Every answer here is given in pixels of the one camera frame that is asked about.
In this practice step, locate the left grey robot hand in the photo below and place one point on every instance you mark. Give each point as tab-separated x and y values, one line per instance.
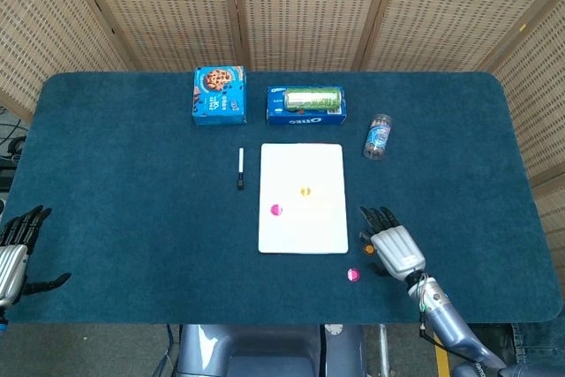
9	266

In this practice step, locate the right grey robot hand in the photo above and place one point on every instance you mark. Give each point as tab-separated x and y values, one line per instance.
399	251

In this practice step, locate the yellow round magnet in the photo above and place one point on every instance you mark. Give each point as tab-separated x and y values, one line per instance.
305	191
367	250

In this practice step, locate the red round magnet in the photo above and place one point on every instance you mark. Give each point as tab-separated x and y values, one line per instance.
353	275
276	210

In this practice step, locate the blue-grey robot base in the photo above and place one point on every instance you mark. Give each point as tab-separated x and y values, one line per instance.
265	350

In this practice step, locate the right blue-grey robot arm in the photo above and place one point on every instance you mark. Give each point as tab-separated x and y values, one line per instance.
450	328

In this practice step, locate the white magnetic whiteboard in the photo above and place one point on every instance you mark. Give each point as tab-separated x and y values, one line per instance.
304	231

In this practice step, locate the grey metal table leg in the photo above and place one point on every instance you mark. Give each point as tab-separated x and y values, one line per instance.
384	350

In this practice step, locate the clear plastic snack jar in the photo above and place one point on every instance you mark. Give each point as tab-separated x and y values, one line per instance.
377	138

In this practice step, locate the blue carpet table mat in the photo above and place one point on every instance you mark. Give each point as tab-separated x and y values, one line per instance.
132	218

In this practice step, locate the blue Oreo box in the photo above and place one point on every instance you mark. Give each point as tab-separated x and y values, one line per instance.
309	120

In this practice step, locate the green drink can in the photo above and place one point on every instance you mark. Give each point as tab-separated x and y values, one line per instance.
313	99

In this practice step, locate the white marker pen black cap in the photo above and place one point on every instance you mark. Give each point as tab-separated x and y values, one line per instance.
241	160

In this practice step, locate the blue chocolate chip cookie box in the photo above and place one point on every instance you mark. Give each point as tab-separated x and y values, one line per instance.
219	99

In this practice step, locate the woven bamboo folding screen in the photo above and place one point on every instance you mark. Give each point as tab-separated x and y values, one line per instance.
309	6

